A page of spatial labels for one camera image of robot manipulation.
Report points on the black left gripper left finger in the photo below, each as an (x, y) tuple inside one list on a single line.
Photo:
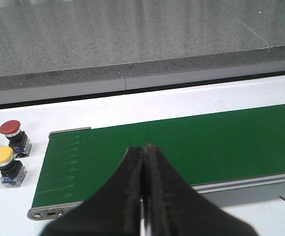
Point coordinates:
[(114, 210)]

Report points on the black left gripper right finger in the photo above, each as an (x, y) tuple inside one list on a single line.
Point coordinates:
[(176, 209)]

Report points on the green conveyor belt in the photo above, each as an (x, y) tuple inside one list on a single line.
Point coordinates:
[(218, 147)]

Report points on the yellow mushroom push button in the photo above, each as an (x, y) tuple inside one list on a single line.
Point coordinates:
[(13, 172)]

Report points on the red mushroom push button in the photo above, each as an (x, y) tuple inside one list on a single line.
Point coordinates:
[(18, 139)]

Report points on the grey stone counter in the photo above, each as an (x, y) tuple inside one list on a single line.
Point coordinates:
[(52, 50)]

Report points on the aluminium conveyor frame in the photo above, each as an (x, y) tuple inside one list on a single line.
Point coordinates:
[(223, 194)]

